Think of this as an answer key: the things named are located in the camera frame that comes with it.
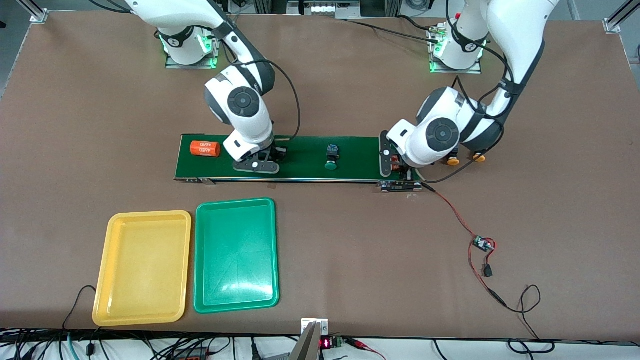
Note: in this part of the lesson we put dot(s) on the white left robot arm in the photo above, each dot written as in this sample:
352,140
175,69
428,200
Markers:
440,135

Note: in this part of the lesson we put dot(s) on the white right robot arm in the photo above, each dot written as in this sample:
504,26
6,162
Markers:
245,107

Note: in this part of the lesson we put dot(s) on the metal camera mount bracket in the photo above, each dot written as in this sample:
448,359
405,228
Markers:
315,327

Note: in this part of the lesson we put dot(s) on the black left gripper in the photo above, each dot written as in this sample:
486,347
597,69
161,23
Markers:
398,164

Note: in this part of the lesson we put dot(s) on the red clip lead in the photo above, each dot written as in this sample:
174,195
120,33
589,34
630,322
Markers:
360,344

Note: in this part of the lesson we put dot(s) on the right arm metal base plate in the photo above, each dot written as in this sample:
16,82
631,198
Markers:
172,64

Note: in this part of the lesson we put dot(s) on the green conveyor belt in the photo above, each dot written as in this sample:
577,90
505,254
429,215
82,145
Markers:
305,157

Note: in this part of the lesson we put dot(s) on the silver electronics box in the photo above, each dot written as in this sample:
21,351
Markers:
325,9

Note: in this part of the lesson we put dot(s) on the orange cylinder printed 4680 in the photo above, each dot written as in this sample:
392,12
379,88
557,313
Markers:
205,149
395,162

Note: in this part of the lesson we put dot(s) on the green plastic tray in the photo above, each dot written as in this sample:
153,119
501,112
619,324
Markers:
235,260

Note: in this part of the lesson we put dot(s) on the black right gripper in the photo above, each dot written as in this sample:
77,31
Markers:
278,153

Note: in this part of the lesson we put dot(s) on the green mushroom push button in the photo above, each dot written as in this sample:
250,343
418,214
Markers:
332,156

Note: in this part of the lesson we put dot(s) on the aluminium frame profile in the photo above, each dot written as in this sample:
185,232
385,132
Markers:
611,24
39,16

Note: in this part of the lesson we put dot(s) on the yellow plastic tray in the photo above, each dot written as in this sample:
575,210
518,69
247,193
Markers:
142,270

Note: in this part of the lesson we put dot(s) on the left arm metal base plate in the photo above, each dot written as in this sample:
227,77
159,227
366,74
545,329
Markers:
475,67

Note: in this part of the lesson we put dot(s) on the yellow mushroom push button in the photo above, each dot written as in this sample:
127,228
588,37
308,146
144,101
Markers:
479,158
453,161

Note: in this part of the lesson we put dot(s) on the small black circuit board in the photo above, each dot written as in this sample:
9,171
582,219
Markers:
483,244

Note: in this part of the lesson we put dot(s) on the red digit display module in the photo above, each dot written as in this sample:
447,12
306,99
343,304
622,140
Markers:
326,343

